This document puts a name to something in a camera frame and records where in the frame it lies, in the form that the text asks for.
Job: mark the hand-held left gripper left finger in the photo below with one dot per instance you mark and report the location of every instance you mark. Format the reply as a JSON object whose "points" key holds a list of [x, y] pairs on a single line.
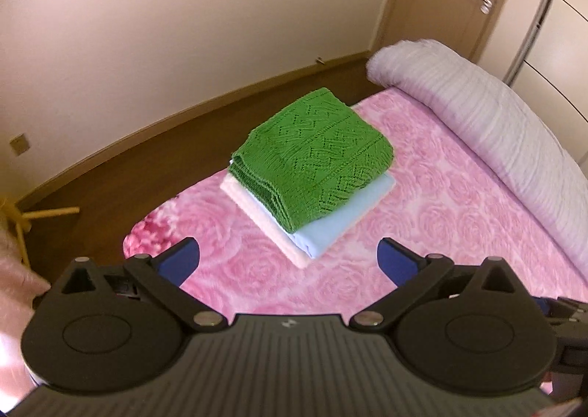
{"points": [[180, 260]]}

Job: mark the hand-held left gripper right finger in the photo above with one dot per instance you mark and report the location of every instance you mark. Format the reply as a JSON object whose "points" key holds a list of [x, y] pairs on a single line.
{"points": [[395, 260]]}

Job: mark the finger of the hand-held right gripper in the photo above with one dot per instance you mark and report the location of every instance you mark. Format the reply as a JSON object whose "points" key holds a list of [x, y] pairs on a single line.
{"points": [[569, 307]]}

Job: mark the green knitted vest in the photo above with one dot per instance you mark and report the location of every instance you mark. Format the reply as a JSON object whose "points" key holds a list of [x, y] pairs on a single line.
{"points": [[312, 150]]}

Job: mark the pink rose blanket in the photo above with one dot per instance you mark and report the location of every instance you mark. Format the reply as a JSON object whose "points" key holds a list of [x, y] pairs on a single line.
{"points": [[436, 214]]}

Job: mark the light blue folded garment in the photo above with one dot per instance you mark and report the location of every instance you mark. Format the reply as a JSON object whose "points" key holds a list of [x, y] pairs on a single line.
{"points": [[335, 228]]}

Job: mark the pale pink folded garment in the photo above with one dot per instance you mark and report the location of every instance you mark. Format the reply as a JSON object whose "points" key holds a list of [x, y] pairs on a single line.
{"points": [[257, 210]]}

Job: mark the wooden baseboard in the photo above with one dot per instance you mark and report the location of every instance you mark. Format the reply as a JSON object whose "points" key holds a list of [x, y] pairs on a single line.
{"points": [[183, 111]]}

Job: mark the pink curtain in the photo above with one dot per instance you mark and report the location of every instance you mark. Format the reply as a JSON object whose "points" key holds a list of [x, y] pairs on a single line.
{"points": [[18, 288]]}

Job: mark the yellow wooden stand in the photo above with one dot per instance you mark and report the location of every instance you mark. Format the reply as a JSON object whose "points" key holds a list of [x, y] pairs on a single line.
{"points": [[18, 219]]}

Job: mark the grey striped duvet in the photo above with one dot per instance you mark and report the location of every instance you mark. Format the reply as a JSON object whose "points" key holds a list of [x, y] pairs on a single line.
{"points": [[496, 123]]}

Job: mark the cream wardrobe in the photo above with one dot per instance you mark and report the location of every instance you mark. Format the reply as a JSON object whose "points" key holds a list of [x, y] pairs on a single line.
{"points": [[556, 31]]}

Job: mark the gold wall socket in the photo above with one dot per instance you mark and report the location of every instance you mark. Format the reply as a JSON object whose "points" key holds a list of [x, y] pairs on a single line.
{"points": [[20, 144]]}

